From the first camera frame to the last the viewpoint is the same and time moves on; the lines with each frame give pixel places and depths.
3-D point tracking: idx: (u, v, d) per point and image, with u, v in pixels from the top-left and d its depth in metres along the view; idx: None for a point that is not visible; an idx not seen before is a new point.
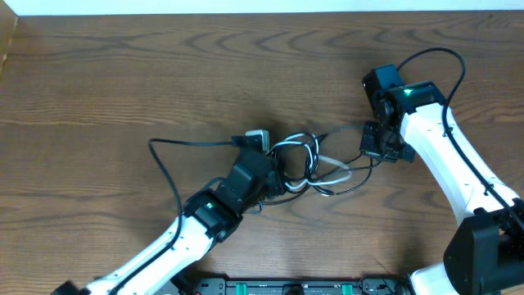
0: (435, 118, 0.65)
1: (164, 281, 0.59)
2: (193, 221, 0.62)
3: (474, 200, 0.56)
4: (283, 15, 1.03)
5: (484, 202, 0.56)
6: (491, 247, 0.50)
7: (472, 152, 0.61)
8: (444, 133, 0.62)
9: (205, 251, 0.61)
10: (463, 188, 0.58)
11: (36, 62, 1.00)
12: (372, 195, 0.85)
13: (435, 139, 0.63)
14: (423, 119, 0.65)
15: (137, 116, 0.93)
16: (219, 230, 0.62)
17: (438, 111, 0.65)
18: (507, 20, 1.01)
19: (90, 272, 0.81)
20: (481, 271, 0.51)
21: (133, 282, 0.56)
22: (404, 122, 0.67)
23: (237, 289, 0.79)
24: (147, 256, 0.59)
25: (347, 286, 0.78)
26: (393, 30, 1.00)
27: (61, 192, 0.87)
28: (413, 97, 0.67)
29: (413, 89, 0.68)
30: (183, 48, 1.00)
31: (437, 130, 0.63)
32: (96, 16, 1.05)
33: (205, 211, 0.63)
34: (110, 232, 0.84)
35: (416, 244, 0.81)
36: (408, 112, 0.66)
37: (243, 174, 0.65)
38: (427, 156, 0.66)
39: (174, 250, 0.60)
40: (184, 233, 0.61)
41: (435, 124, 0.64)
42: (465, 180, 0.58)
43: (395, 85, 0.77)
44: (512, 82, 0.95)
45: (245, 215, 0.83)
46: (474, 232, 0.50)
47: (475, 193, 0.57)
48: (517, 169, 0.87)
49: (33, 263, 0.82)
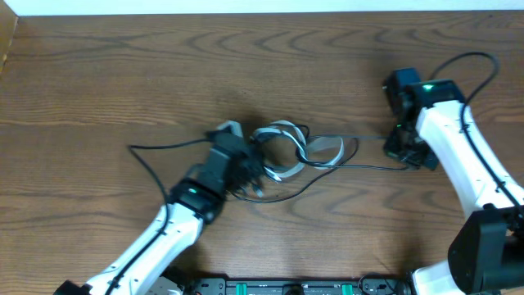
0: (453, 115, 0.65)
1: (159, 268, 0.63)
2: (180, 206, 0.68)
3: (485, 195, 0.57)
4: (283, 15, 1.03)
5: (494, 198, 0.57)
6: (498, 243, 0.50)
7: (485, 150, 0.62)
8: (461, 129, 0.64)
9: (196, 233, 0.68)
10: (474, 183, 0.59)
11: (36, 62, 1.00)
12: (372, 195, 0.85)
13: (452, 134, 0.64)
14: (441, 114, 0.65)
15: (137, 116, 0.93)
16: (206, 211, 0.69)
17: (456, 108, 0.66)
18: (506, 20, 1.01)
19: (90, 273, 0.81)
20: (483, 268, 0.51)
21: (130, 271, 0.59)
22: (421, 116, 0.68)
23: (237, 289, 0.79)
24: (142, 245, 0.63)
25: (347, 286, 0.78)
26: (392, 30, 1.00)
27: (61, 192, 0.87)
28: (433, 93, 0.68)
29: (434, 85, 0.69)
30: (183, 48, 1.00)
31: (452, 125, 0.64)
32: (96, 16, 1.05)
33: (188, 195, 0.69)
34: (111, 232, 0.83)
35: (417, 243, 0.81)
36: (426, 107, 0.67)
37: (219, 155, 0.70)
38: (440, 151, 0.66)
39: (166, 234, 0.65)
40: (174, 219, 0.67)
41: (452, 120, 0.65)
42: (476, 175, 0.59)
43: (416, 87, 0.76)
44: (512, 81, 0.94)
45: (244, 215, 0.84)
46: (481, 226, 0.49)
47: (485, 189, 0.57)
48: (517, 169, 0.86)
49: (33, 263, 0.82)
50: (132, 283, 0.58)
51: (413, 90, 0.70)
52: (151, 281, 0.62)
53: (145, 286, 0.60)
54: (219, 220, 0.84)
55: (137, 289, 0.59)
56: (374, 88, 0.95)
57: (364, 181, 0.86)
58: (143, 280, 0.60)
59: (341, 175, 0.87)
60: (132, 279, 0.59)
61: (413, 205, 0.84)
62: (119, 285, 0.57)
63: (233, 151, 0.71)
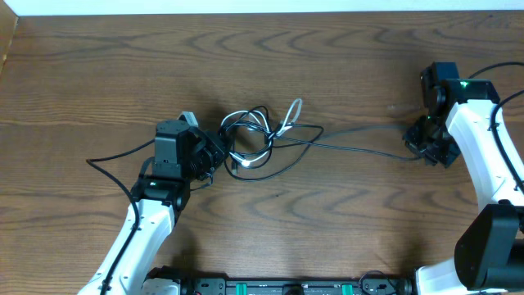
0: (484, 113, 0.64)
1: (144, 264, 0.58)
2: (146, 201, 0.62)
3: (503, 192, 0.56)
4: (283, 15, 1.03)
5: (512, 197, 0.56)
6: (507, 239, 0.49)
7: (511, 148, 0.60)
8: (490, 127, 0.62)
9: (169, 220, 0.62)
10: (493, 179, 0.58)
11: (36, 62, 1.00)
12: (373, 195, 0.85)
13: (481, 131, 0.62)
14: (470, 110, 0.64)
15: (137, 116, 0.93)
16: (175, 198, 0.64)
17: (488, 106, 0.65)
18: (506, 20, 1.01)
19: (90, 273, 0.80)
20: (488, 261, 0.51)
21: (118, 271, 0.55)
22: (452, 111, 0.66)
23: (237, 289, 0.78)
24: (120, 245, 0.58)
25: (347, 286, 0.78)
26: (393, 30, 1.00)
27: (61, 192, 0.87)
28: (467, 89, 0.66)
29: (471, 83, 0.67)
30: (183, 47, 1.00)
31: (480, 121, 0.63)
32: (96, 16, 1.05)
33: (151, 189, 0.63)
34: (111, 232, 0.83)
35: (417, 243, 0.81)
36: (458, 102, 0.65)
37: (165, 141, 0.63)
38: (464, 145, 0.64)
39: (142, 229, 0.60)
40: (145, 213, 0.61)
41: (482, 118, 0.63)
42: (499, 172, 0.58)
43: None
44: (513, 81, 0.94)
45: (244, 215, 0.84)
46: (493, 220, 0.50)
47: (505, 186, 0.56)
48: None
49: (33, 262, 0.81)
50: (122, 281, 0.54)
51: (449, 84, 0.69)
52: (140, 279, 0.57)
53: (136, 282, 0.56)
54: (219, 220, 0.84)
55: (128, 286, 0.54)
56: (374, 88, 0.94)
57: (365, 181, 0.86)
58: (133, 277, 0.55)
59: (341, 175, 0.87)
60: (122, 278, 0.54)
61: (413, 204, 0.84)
62: (111, 287, 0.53)
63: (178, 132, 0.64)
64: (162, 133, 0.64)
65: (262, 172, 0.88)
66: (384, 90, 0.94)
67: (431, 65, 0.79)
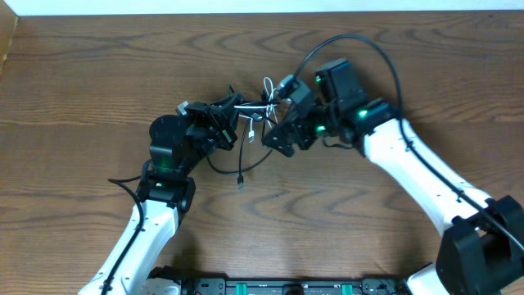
0: (395, 133, 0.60)
1: (146, 267, 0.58)
2: (151, 203, 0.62)
3: (450, 211, 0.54)
4: (283, 15, 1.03)
5: (458, 211, 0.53)
6: (476, 253, 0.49)
7: (435, 158, 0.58)
8: (407, 147, 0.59)
9: (173, 223, 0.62)
10: (435, 202, 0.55)
11: (37, 61, 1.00)
12: (372, 195, 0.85)
13: (400, 156, 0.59)
14: (383, 138, 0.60)
15: (137, 117, 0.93)
16: (179, 199, 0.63)
17: (394, 126, 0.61)
18: (507, 20, 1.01)
19: (90, 272, 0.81)
20: (474, 279, 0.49)
21: (120, 271, 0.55)
22: (364, 145, 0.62)
23: (237, 289, 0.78)
24: (123, 247, 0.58)
25: (347, 286, 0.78)
26: (393, 30, 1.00)
27: (62, 192, 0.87)
28: (368, 121, 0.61)
29: (368, 111, 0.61)
30: (183, 47, 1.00)
31: (398, 144, 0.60)
32: (96, 15, 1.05)
33: (155, 190, 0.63)
34: (111, 232, 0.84)
35: (416, 243, 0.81)
36: (368, 134, 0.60)
37: (162, 152, 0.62)
38: (395, 173, 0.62)
39: (146, 231, 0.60)
40: (149, 214, 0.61)
41: (395, 140, 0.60)
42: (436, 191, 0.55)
43: (354, 93, 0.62)
44: (513, 82, 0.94)
45: (242, 215, 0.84)
46: (455, 242, 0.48)
47: (449, 204, 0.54)
48: (517, 170, 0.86)
49: (33, 262, 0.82)
50: (123, 282, 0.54)
51: (348, 119, 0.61)
52: (141, 279, 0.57)
53: (137, 283, 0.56)
54: (219, 220, 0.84)
55: (130, 287, 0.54)
56: (374, 88, 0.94)
57: (364, 181, 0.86)
58: (134, 278, 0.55)
59: (341, 175, 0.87)
60: (123, 279, 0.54)
61: (413, 204, 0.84)
62: (112, 288, 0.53)
63: (173, 139, 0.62)
64: (156, 142, 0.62)
65: (262, 172, 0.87)
66: (383, 89, 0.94)
67: (324, 71, 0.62)
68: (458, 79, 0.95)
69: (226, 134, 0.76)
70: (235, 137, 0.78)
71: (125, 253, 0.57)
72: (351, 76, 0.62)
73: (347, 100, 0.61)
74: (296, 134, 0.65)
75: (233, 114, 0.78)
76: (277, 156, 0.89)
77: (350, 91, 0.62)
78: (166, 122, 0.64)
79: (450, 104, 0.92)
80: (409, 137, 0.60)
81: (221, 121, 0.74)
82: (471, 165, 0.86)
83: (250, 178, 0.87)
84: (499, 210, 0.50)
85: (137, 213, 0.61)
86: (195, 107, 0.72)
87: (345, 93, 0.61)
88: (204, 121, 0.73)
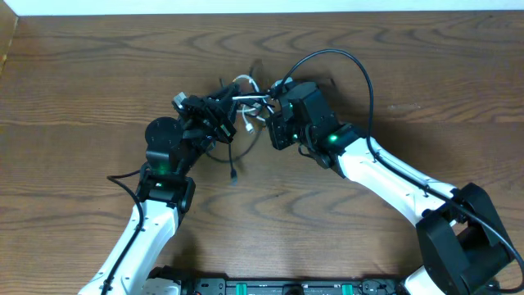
0: (363, 149, 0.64)
1: (146, 266, 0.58)
2: (151, 203, 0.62)
3: (420, 206, 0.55)
4: (283, 15, 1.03)
5: (428, 205, 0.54)
6: (451, 242, 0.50)
7: (399, 163, 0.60)
8: (374, 159, 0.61)
9: (173, 223, 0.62)
10: (406, 201, 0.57)
11: (37, 61, 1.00)
12: (372, 196, 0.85)
13: (370, 169, 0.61)
14: (350, 155, 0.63)
15: (137, 117, 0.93)
16: (180, 199, 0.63)
17: (360, 143, 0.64)
18: (507, 20, 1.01)
19: (90, 272, 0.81)
20: (456, 270, 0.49)
21: (119, 271, 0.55)
22: (341, 166, 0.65)
23: (237, 289, 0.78)
24: (123, 247, 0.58)
25: (347, 286, 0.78)
26: (393, 30, 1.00)
27: (62, 192, 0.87)
28: (339, 145, 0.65)
29: (338, 136, 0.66)
30: (183, 47, 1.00)
31: (364, 157, 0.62)
32: (96, 16, 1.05)
33: (156, 190, 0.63)
34: (111, 232, 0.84)
35: (416, 243, 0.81)
36: (341, 155, 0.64)
37: (159, 156, 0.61)
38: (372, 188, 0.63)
39: (146, 231, 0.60)
40: (149, 214, 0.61)
41: (363, 155, 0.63)
42: (404, 191, 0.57)
43: (324, 118, 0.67)
44: (512, 82, 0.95)
45: (241, 215, 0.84)
46: (428, 234, 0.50)
47: (417, 201, 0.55)
48: (517, 170, 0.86)
49: (33, 262, 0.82)
50: (123, 282, 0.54)
51: (321, 143, 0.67)
52: (141, 279, 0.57)
53: (137, 283, 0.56)
54: (219, 220, 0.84)
55: (130, 287, 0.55)
56: (375, 88, 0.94)
57: None
58: (134, 278, 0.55)
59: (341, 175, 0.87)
60: (123, 279, 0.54)
61: None
62: (112, 287, 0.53)
63: (169, 144, 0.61)
64: (153, 146, 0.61)
65: (261, 172, 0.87)
66: (384, 89, 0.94)
67: (296, 100, 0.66)
68: (458, 79, 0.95)
69: (225, 129, 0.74)
70: (234, 130, 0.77)
71: (124, 253, 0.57)
72: (322, 102, 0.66)
73: (320, 126, 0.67)
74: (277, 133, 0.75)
75: (232, 107, 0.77)
76: (277, 156, 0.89)
77: (322, 118, 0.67)
78: (161, 125, 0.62)
79: (450, 104, 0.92)
80: (376, 150, 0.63)
81: (219, 117, 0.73)
82: (471, 165, 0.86)
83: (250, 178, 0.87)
84: (464, 197, 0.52)
85: (137, 213, 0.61)
86: (191, 103, 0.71)
87: (318, 120, 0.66)
88: (201, 117, 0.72)
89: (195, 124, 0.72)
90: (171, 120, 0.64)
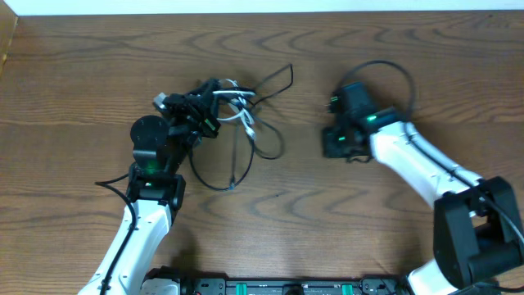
0: (398, 132, 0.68)
1: (142, 265, 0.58)
2: (142, 203, 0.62)
3: (442, 186, 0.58)
4: (283, 15, 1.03)
5: (450, 187, 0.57)
6: (467, 225, 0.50)
7: (431, 148, 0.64)
8: (408, 141, 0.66)
9: (165, 220, 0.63)
10: (430, 181, 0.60)
11: (36, 61, 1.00)
12: (372, 196, 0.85)
13: (402, 148, 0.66)
14: (385, 135, 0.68)
15: (137, 117, 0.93)
16: (171, 197, 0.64)
17: (398, 127, 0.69)
18: (507, 20, 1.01)
19: (89, 272, 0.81)
20: (464, 253, 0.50)
21: (116, 270, 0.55)
22: (372, 143, 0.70)
23: (237, 289, 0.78)
24: (119, 246, 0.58)
25: (347, 286, 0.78)
26: (393, 30, 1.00)
27: (62, 193, 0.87)
28: (375, 124, 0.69)
29: (377, 117, 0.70)
30: (183, 47, 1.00)
31: (398, 139, 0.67)
32: (96, 16, 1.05)
33: (146, 189, 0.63)
34: (111, 232, 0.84)
35: (415, 243, 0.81)
36: (373, 133, 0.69)
37: (146, 154, 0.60)
38: (403, 170, 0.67)
39: (139, 230, 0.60)
40: (141, 213, 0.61)
41: (399, 137, 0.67)
42: (431, 172, 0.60)
43: (363, 106, 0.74)
44: (513, 82, 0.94)
45: (241, 215, 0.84)
46: (446, 213, 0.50)
47: (441, 182, 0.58)
48: (516, 170, 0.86)
49: (33, 263, 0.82)
50: (121, 280, 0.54)
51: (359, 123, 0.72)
52: (139, 277, 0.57)
53: (134, 282, 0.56)
54: (219, 220, 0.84)
55: (128, 285, 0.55)
56: (375, 88, 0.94)
57: (364, 181, 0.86)
58: (132, 276, 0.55)
59: (341, 176, 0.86)
60: (120, 277, 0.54)
61: (413, 205, 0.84)
62: (110, 287, 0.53)
63: (155, 142, 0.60)
64: (140, 145, 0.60)
65: (261, 172, 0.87)
66: (384, 89, 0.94)
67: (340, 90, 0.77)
68: (458, 79, 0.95)
69: (210, 123, 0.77)
70: (218, 124, 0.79)
71: (120, 252, 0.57)
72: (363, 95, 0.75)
73: (359, 111, 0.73)
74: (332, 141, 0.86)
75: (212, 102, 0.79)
76: (277, 157, 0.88)
77: (360, 105, 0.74)
78: (146, 124, 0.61)
79: (450, 104, 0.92)
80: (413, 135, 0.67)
81: (201, 112, 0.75)
82: (472, 165, 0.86)
83: (251, 178, 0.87)
84: (489, 188, 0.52)
85: (129, 213, 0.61)
86: (173, 100, 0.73)
87: (356, 107, 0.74)
88: (183, 113, 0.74)
89: (178, 122, 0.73)
90: (156, 118, 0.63)
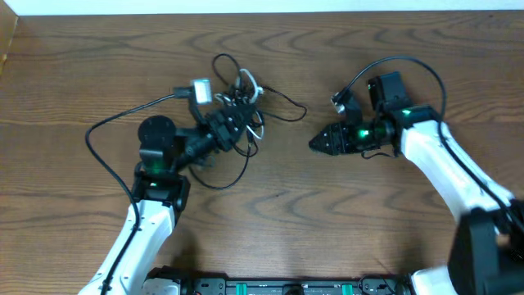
0: (431, 132, 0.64)
1: (142, 265, 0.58)
2: (146, 202, 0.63)
3: (471, 198, 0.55)
4: (283, 14, 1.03)
5: (480, 200, 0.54)
6: (490, 245, 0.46)
7: (466, 157, 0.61)
8: (440, 142, 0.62)
9: (169, 221, 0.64)
10: (460, 192, 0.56)
11: (36, 61, 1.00)
12: (372, 195, 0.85)
13: (433, 149, 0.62)
14: (417, 133, 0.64)
15: (137, 116, 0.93)
16: (175, 197, 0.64)
17: (431, 126, 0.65)
18: (508, 20, 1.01)
19: (91, 272, 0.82)
20: (482, 273, 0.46)
21: (118, 271, 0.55)
22: (404, 138, 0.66)
23: (237, 289, 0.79)
24: (121, 246, 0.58)
25: (347, 286, 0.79)
26: (393, 30, 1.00)
27: (62, 193, 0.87)
28: (409, 119, 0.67)
29: (412, 111, 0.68)
30: (183, 47, 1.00)
31: (431, 140, 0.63)
32: (96, 15, 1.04)
33: (152, 189, 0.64)
34: (111, 232, 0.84)
35: (414, 243, 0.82)
36: (406, 127, 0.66)
37: (151, 154, 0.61)
38: (430, 170, 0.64)
39: (142, 231, 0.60)
40: (145, 214, 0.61)
41: (431, 137, 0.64)
42: (462, 182, 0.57)
43: (398, 98, 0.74)
44: (513, 82, 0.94)
45: (242, 215, 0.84)
46: (471, 228, 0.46)
47: (472, 194, 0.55)
48: (514, 170, 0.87)
49: (34, 262, 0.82)
50: (122, 282, 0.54)
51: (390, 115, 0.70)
52: (139, 279, 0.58)
53: (134, 283, 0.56)
54: (219, 220, 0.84)
55: (129, 286, 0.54)
56: None
57: (365, 181, 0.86)
58: (133, 277, 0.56)
59: (341, 175, 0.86)
60: (122, 278, 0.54)
61: (413, 204, 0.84)
62: (111, 288, 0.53)
63: (162, 142, 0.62)
64: (146, 144, 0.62)
65: (261, 172, 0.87)
66: None
67: (375, 79, 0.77)
68: (458, 79, 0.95)
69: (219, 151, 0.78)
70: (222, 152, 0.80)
71: (122, 253, 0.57)
72: (399, 87, 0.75)
73: (393, 103, 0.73)
74: (341, 135, 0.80)
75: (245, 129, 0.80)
76: (277, 156, 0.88)
77: (395, 97, 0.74)
78: (154, 123, 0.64)
79: (450, 104, 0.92)
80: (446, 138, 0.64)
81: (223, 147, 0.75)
82: None
83: (250, 177, 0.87)
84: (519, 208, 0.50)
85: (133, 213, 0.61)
86: (221, 133, 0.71)
87: (390, 98, 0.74)
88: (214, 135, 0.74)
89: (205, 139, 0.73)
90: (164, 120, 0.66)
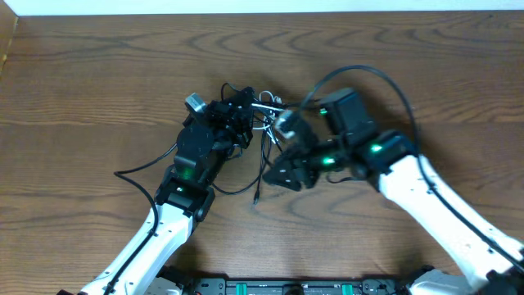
0: (414, 172, 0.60)
1: (152, 271, 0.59)
2: (167, 207, 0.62)
3: (483, 263, 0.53)
4: (284, 14, 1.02)
5: (491, 263, 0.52)
6: None
7: (459, 203, 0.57)
8: (428, 188, 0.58)
9: (187, 231, 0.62)
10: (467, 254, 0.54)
11: (36, 61, 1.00)
12: (372, 195, 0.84)
13: (422, 198, 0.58)
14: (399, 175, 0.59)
15: (137, 117, 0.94)
16: (196, 209, 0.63)
17: (413, 164, 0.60)
18: (508, 20, 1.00)
19: (91, 272, 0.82)
20: None
21: (125, 275, 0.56)
22: (382, 183, 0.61)
23: (237, 289, 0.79)
24: (133, 248, 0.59)
25: (347, 286, 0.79)
26: (393, 30, 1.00)
27: (62, 193, 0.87)
28: (383, 156, 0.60)
29: (382, 146, 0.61)
30: (183, 47, 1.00)
31: (417, 184, 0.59)
32: (95, 15, 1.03)
33: (175, 194, 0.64)
34: (111, 232, 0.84)
35: (414, 243, 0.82)
36: (385, 173, 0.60)
37: (186, 162, 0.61)
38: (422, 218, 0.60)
39: (158, 237, 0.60)
40: (164, 219, 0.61)
41: (416, 180, 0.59)
42: (465, 241, 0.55)
43: (361, 124, 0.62)
44: (513, 82, 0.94)
45: (244, 216, 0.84)
46: None
47: (480, 256, 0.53)
48: (513, 170, 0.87)
49: (34, 262, 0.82)
50: (127, 287, 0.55)
51: (364, 154, 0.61)
52: (145, 285, 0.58)
53: (140, 290, 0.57)
54: (219, 220, 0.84)
55: (133, 292, 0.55)
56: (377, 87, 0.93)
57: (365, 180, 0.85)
58: (138, 283, 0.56)
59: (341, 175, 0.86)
60: (127, 283, 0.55)
61: None
62: (115, 290, 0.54)
63: (198, 152, 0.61)
64: (182, 152, 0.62)
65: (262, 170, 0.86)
66: (385, 88, 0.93)
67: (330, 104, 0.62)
68: (458, 80, 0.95)
69: (245, 136, 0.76)
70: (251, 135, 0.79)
71: (133, 257, 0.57)
72: (357, 108, 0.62)
73: (357, 133, 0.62)
74: (302, 171, 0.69)
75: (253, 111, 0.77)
76: None
77: (359, 124, 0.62)
78: (195, 131, 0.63)
79: (449, 104, 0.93)
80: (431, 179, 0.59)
81: (241, 124, 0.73)
82: (469, 167, 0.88)
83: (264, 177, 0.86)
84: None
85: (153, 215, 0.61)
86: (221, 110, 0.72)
87: (353, 128, 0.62)
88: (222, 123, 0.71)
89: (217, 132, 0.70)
90: (205, 129, 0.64)
